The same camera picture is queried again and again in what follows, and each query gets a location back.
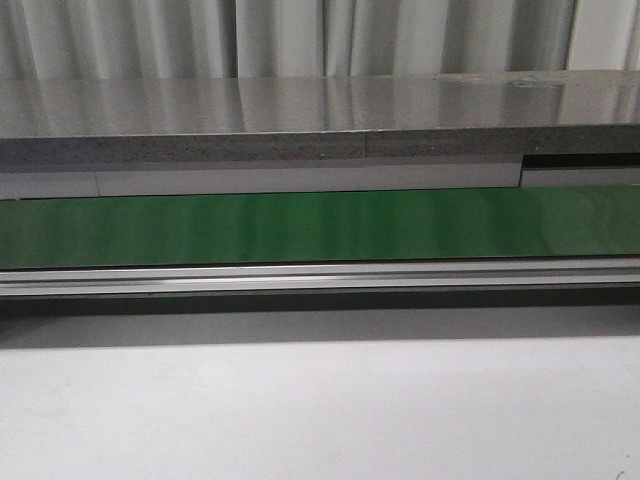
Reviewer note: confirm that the green conveyor belt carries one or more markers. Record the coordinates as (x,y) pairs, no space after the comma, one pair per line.
(319,227)

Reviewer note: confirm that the grey stone slab shelf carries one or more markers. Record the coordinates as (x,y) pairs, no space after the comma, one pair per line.
(147,121)

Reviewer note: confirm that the grey curtain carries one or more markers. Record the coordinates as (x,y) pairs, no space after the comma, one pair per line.
(214,39)

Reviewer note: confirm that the grey conveyor back rail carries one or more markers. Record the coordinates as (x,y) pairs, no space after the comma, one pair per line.
(268,176)

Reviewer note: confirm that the aluminium conveyor front rail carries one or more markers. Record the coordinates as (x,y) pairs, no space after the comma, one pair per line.
(372,276)

